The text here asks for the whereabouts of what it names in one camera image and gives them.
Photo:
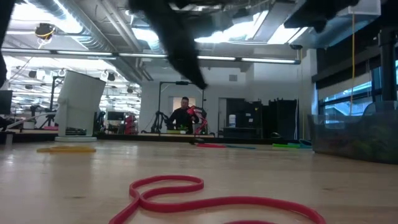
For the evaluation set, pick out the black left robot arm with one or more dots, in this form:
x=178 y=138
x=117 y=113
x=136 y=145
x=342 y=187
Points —
x=3 y=25

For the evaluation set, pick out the black monitor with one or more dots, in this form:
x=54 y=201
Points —
x=5 y=102

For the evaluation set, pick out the black cabinet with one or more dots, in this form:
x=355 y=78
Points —
x=245 y=118
x=283 y=118

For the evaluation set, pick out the black gantry frame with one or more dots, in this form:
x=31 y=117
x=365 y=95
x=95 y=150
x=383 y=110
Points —
x=159 y=102

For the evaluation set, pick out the teal rubber band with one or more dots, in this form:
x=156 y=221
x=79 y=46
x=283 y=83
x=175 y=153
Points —
x=242 y=147

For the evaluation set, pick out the small black oblong object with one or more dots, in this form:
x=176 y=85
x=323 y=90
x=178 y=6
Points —
x=196 y=141

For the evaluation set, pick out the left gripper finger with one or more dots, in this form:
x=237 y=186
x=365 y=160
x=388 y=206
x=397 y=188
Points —
x=192 y=70

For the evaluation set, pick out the grey translucent plastic bin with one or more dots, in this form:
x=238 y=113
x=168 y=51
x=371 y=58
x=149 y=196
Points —
x=357 y=140

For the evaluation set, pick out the red tool cart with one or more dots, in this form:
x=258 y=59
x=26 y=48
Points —
x=130 y=124

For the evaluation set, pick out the grey wall vent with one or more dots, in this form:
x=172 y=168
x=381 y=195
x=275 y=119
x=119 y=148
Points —
x=233 y=77

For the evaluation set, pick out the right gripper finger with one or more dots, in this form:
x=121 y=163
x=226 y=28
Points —
x=319 y=26
x=297 y=21

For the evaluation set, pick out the black background robot arm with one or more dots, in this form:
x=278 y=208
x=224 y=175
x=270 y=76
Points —
x=158 y=121

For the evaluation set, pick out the person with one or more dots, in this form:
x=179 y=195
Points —
x=180 y=118

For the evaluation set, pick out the black security camera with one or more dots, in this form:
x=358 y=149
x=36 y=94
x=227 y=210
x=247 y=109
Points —
x=296 y=46

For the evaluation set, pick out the white canister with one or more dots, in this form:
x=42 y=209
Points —
x=232 y=120

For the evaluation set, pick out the green rubber band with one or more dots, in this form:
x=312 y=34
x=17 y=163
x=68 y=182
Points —
x=284 y=145

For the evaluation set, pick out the black rig post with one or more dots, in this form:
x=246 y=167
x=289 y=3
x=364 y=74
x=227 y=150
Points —
x=388 y=62

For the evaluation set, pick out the linear ceiling light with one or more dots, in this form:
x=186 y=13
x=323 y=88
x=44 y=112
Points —
x=267 y=60
x=77 y=53

